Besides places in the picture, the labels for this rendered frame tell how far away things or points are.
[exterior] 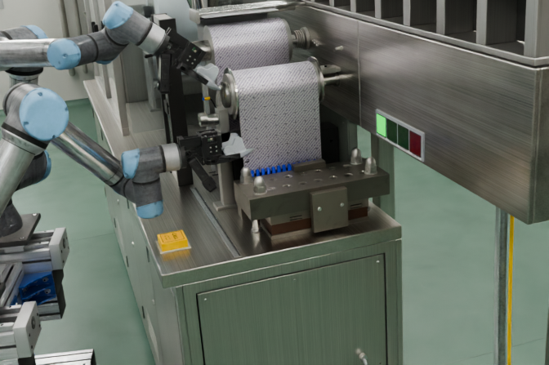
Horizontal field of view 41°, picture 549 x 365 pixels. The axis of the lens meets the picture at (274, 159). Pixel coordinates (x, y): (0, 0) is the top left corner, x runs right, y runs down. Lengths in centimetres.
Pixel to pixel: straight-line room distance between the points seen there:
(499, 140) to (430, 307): 201
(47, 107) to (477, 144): 98
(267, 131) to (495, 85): 80
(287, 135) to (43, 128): 69
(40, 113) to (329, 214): 78
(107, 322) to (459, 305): 160
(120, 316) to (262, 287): 167
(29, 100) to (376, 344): 115
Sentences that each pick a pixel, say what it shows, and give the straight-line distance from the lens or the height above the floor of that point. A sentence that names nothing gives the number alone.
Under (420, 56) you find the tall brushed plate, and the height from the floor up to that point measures 140.
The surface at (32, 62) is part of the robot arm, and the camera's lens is 206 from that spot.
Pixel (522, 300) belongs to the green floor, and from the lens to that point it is 352.
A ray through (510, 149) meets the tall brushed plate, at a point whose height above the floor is 127.
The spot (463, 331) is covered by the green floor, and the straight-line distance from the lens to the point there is 326.
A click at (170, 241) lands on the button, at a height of 92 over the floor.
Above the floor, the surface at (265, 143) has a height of 111.
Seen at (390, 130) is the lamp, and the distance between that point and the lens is 187.
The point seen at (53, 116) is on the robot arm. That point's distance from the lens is 180.
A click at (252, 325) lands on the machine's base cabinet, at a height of 70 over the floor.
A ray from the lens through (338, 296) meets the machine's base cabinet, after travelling 203.
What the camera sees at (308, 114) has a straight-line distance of 209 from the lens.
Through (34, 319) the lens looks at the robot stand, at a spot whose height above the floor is 75.
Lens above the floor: 173
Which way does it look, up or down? 19 degrees down
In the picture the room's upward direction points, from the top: 4 degrees counter-clockwise
